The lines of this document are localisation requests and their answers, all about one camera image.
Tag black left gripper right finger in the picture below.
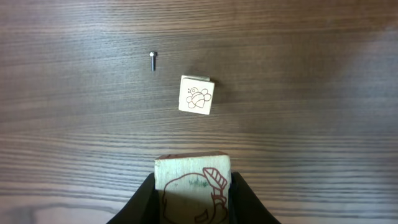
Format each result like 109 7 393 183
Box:
228 172 280 224

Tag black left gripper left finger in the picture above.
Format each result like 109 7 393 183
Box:
107 173 160 224

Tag number 8 wooden block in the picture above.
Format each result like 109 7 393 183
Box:
178 75 215 115

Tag small metal screw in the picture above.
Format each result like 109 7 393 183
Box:
149 51 157 72

